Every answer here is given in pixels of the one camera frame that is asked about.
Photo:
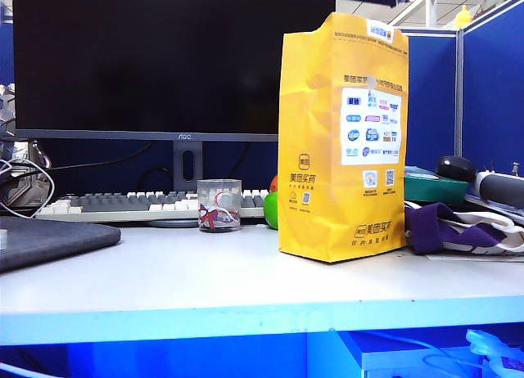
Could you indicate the yellow paper bag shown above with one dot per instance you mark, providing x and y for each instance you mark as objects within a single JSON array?
[{"x": 311, "y": 149}]

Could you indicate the purple and white cloth bag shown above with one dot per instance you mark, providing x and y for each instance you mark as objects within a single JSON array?
[{"x": 442, "y": 226}]

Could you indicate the orange toy fruit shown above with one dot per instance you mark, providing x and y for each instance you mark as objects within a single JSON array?
[{"x": 274, "y": 184}]

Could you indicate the green toy apple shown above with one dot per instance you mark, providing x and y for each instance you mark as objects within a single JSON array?
[{"x": 272, "y": 210}]

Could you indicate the grey monitor stand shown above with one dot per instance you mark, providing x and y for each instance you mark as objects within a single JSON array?
[{"x": 178, "y": 165}]

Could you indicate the white and grey keyboard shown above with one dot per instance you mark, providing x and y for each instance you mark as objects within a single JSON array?
[{"x": 102, "y": 202}]

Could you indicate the black AOC computer monitor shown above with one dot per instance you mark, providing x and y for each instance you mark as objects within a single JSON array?
[{"x": 143, "y": 67}]

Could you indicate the green box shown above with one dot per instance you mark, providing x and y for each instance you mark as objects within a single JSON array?
[{"x": 430, "y": 187}]

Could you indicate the black round object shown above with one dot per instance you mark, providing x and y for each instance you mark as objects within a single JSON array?
[{"x": 454, "y": 167}]

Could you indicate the grey and white handheld device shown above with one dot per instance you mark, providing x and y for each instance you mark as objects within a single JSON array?
[{"x": 499, "y": 185}]

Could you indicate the yellow plastic object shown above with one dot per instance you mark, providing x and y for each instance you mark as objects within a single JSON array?
[{"x": 463, "y": 17}]

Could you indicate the grey robot figure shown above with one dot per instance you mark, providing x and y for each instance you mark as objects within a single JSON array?
[{"x": 8, "y": 120}]

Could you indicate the translucent plastic piece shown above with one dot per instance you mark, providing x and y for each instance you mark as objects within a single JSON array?
[{"x": 487, "y": 347}]

